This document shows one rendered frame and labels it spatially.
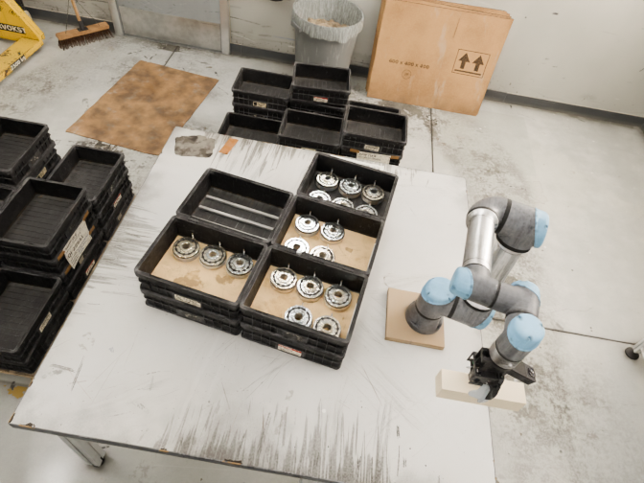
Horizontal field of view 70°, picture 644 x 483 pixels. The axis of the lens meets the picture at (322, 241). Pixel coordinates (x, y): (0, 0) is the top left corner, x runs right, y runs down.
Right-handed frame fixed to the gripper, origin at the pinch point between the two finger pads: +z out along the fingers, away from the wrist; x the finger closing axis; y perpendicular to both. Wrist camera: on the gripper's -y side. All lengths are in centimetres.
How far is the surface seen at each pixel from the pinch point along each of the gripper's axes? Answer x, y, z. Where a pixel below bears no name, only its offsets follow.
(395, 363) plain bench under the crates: -22.5, 16.4, 38.8
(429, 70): -320, -13, 79
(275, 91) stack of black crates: -235, 105, 71
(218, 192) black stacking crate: -82, 101, 26
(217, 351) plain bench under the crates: -15, 83, 39
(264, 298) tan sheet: -33, 70, 26
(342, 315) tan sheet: -31, 40, 26
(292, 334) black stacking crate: -18, 57, 23
